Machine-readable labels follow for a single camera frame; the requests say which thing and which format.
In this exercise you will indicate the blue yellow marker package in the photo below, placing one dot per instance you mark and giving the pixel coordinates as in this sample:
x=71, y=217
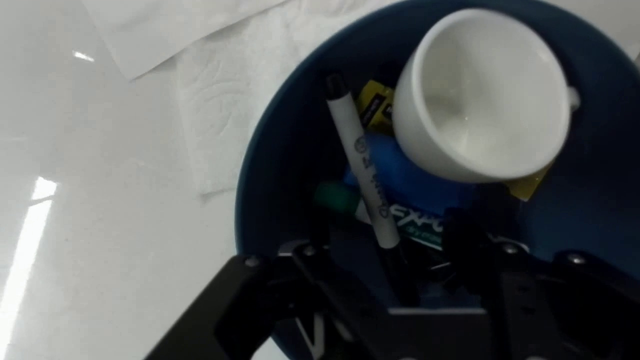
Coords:
x=412, y=193

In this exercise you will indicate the white marker with black cap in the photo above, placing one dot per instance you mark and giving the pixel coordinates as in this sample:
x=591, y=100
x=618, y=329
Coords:
x=361, y=153

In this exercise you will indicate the white ceramic cup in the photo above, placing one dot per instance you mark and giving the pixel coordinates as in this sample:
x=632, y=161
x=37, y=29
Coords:
x=480, y=92

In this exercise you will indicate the white embossed paper towel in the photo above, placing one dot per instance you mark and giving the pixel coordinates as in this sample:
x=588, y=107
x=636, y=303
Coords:
x=226, y=100

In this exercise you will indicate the white smooth paper sheet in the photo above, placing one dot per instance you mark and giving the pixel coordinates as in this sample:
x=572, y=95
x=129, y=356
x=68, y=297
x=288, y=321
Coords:
x=153, y=33

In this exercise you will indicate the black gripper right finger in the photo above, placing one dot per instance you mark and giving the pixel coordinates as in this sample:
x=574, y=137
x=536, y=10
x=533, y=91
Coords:
x=560, y=301

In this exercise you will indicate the green marker cap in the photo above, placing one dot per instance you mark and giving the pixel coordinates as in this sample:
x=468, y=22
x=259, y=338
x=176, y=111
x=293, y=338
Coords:
x=332, y=197

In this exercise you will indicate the blue round bowl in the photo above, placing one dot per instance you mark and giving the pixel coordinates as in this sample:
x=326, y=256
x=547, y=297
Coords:
x=293, y=153

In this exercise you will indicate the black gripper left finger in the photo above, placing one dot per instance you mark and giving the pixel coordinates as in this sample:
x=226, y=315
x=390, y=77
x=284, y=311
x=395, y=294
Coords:
x=247, y=306

